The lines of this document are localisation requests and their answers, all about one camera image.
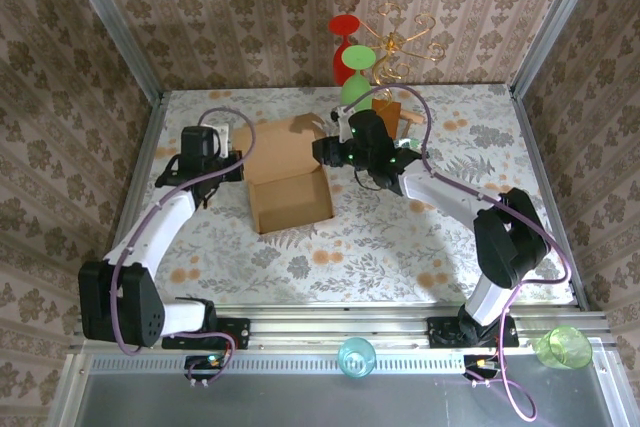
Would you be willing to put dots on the blue transparent plastic cup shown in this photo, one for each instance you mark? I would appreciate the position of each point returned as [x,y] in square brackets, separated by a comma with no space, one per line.
[356,357]

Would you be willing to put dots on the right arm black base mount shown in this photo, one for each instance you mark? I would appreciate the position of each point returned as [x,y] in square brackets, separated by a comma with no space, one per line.
[440,332]

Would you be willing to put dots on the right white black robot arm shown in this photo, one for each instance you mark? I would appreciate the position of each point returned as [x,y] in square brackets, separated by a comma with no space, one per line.
[435,192]

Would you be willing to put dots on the aluminium frame post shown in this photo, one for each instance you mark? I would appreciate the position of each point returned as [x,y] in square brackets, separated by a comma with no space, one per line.
[556,22]
[114,22]

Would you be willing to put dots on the left small black controller board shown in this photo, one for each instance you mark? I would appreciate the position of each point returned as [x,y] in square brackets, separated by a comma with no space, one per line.
[200,362]

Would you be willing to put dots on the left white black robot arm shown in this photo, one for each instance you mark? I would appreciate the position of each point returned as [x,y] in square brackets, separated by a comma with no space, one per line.
[150,229]

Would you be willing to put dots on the green transparent plastic cup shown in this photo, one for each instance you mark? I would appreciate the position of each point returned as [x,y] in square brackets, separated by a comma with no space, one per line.
[565,347]

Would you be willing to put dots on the floral tablecloth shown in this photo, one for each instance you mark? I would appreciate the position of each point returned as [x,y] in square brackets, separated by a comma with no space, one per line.
[350,257]

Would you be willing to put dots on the aluminium mounting rail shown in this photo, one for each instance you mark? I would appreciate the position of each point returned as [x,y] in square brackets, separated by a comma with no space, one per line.
[340,327]

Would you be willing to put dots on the aluminium table side rail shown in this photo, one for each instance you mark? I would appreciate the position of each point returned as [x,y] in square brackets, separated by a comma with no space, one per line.
[521,114]
[151,127]

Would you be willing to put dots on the small black controller board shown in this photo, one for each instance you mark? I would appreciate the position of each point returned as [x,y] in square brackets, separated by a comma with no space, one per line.
[475,363]
[200,362]

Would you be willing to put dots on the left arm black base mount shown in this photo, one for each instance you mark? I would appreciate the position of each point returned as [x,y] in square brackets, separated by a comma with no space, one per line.
[242,327]

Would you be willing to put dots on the right small black controller board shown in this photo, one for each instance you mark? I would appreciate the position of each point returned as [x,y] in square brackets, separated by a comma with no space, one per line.
[475,363]

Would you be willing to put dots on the brown cardboard box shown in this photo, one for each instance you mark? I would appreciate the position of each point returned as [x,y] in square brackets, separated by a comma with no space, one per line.
[290,202]

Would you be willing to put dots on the brown wooden box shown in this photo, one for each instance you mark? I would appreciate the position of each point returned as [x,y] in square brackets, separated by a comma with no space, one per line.
[390,117]

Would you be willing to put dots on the red plastic wine glass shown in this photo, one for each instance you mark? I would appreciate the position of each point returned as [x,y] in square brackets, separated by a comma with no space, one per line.
[344,24]

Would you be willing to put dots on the green plastic wine glass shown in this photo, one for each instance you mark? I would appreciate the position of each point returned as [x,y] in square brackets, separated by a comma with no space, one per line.
[356,92]

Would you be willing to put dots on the grey metal sheet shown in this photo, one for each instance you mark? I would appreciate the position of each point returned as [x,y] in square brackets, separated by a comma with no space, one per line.
[300,402]

